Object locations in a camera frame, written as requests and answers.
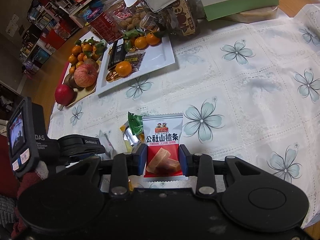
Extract white floral tablecloth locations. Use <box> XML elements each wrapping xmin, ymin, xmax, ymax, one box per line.
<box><xmin>47</xmin><ymin>4</ymin><xmax>320</xmax><ymax>230</ymax></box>

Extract white brown snack packet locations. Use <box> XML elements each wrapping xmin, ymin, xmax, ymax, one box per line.
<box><xmin>98</xmin><ymin>130</ymin><xmax>116</xmax><ymax>159</ymax></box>

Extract red white snack packet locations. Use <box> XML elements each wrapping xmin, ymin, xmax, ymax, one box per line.
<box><xmin>142</xmin><ymin>113</ymin><xmax>184</xmax><ymax>181</ymax></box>

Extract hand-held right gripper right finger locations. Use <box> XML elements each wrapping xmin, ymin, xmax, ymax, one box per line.
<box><xmin>179</xmin><ymin>144</ymin><xmax>272</xmax><ymax>195</ymax></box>

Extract yellow foil candy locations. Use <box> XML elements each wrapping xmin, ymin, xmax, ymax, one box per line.
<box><xmin>119</xmin><ymin>122</ymin><xmax>142</xmax><ymax>153</ymax></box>

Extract large clear glass jar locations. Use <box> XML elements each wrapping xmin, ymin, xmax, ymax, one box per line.
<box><xmin>110</xmin><ymin>1</ymin><xmax>151</xmax><ymax>32</ymax></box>

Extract pile of leafy tangerines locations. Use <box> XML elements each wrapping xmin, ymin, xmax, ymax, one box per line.
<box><xmin>68</xmin><ymin>37</ymin><xmax>107</xmax><ymax>73</ymax></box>

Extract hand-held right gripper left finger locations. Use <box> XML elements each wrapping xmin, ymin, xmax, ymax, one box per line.
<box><xmin>54</xmin><ymin>144</ymin><xmax>147</xmax><ymax>197</ymax></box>

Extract tangerine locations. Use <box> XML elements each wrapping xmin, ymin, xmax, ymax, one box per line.
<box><xmin>146</xmin><ymin>32</ymin><xmax>162</xmax><ymax>46</ymax></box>
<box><xmin>135</xmin><ymin>36</ymin><xmax>148</xmax><ymax>49</ymax></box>
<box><xmin>115</xmin><ymin>61</ymin><xmax>132</xmax><ymax>78</ymax></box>

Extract brown label plastic jar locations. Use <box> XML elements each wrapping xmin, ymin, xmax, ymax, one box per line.
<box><xmin>160</xmin><ymin>0</ymin><xmax>201</xmax><ymax>37</ymax></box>

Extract black snack packet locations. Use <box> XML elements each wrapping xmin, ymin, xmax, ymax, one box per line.
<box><xmin>107</xmin><ymin>40</ymin><xmax>126</xmax><ymax>71</ymax></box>

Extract white rectangular plate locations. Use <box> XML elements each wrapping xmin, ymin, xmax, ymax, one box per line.
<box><xmin>96</xmin><ymin>33</ymin><xmax>176</xmax><ymax>96</ymax></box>

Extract red apple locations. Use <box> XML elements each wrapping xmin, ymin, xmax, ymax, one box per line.
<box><xmin>54</xmin><ymin>84</ymin><xmax>75</xmax><ymax>106</ymax></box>

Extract pink striped apple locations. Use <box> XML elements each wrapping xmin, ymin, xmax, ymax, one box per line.
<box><xmin>74</xmin><ymin>63</ymin><xmax>98</xmax><ymax>88</ymax></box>

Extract blue plastic basin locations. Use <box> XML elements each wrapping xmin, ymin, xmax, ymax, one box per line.
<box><xmin>77</xmin><ymin>2</ymin><xmax>104</xmax><ymax>22</ymax></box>

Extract dark green snack packet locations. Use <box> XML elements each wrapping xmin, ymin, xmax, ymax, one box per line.
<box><xmin>128</xmin><ymin>111</ymin><xmax>145</xmax><ymax>136</ymax></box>

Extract dark brown round fruit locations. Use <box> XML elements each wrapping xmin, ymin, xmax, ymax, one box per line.
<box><xmin>67</xmin><ymin>73</ymin><xmax>81</xmax><ymax>89</ymax></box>

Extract small glass jar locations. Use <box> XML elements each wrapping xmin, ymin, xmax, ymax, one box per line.
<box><xmin>138</xmin><ymin>12</ymin><xmax>163</xmax><ymax>33</ymax></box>

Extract cluttered bookshelf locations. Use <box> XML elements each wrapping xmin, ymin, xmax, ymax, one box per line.
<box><xmin>18</xmin><ymin>0</ymin><xmax>101</xmax><ymax>63</ymax></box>

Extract clear brown snack packet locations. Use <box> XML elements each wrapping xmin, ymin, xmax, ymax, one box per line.
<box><xmin>124</xmin><ymin>51</ymin><xmax>146</xmax><ymax>71</ymax></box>

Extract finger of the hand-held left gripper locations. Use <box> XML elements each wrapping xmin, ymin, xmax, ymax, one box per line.
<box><xmin>84</xmin><ymin>138</ymin><xmax>106</xmax><ymax>157</ymax></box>

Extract beige fruit tray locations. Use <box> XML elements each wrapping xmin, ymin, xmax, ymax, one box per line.
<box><xmin>62</xmin><ymin>59</ymin><xmax>102</xmax><ymax>108</ymax></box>

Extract green desk calendar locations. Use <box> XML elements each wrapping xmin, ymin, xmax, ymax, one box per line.
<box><xmin>192</xmin><ymin>0</ymin><xmax>279</xmax><ymax>22</ymax></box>

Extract red tin can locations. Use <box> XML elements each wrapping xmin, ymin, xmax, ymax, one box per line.
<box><xmin>88</xmin><ymin>10</ymin><xmax>126</xmax><ymax>43</ymax></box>

